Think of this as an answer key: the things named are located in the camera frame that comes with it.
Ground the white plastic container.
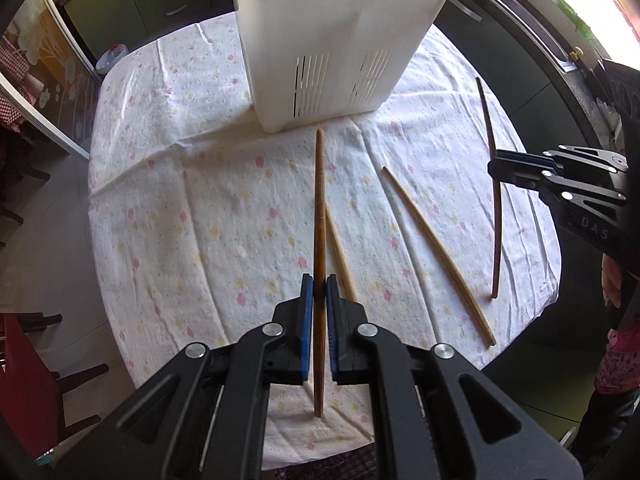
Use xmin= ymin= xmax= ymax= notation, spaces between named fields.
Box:
xmin=96 ymin=44 xmax=130 ymax=77

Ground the dark wooden chair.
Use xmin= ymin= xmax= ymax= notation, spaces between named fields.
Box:
xmin=0 ymin=125 xmax=51 ymax=246

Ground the dark brown wooden chopstick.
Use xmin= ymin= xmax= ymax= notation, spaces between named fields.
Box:
xmin=475 ymin=76 xmax=502 ymax=300

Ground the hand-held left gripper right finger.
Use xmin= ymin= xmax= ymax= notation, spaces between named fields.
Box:
xmin=325 ymin=273 xmax=586 ymax=480

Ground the black patterned container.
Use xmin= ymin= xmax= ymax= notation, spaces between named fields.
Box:
xmin=595 ymin=57 xmax=640 ymax=128

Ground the light bamboo chopstick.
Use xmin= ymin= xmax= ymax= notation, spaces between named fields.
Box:
xmin=325 ymin=204 xmax=358 ymax=303
xmin=382 ymin=166 xmax=497 ymax=348

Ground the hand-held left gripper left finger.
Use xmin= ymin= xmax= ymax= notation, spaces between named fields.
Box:
xmin=50 ymin=272 xmax=316 ymax=480

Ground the pink patterned clothing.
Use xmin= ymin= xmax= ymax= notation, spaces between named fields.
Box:
xmin=595 ymin=310 xmax=640 ymax=396

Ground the kitchen window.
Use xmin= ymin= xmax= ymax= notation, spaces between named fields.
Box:
xmin=550 ymin=0 xmax=640 ymax=68

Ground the white floral tablecloth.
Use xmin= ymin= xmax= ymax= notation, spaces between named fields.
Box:
xmin=87 ymin=10 xmax=561 ymax=472

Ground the person's right hand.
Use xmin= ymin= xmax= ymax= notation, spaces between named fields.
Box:
xmin=601 ymin=254 xmax=623 ymax=331

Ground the white plastic utensil holder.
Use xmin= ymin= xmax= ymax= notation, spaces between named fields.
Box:
xmin=225 ymin=0 xmax=452 ymax=134

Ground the printed sliding glass door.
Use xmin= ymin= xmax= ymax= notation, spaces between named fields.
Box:
xmin=0 ymin=0 xmax=101 ymax=161

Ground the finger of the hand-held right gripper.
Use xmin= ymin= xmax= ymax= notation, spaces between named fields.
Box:
xmin=487 ymin=146 xmax=630 ymax=173
xmin=492 ymin=167 xmax=628 ymax=206

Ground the dark stone countertop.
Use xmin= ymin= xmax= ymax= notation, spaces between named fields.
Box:
xmin=430 ymin=0 xmax=640 ymax=161

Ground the red chair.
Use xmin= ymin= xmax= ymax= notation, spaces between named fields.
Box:
xmin=0 ymin=312 xmax=110 ymax=461

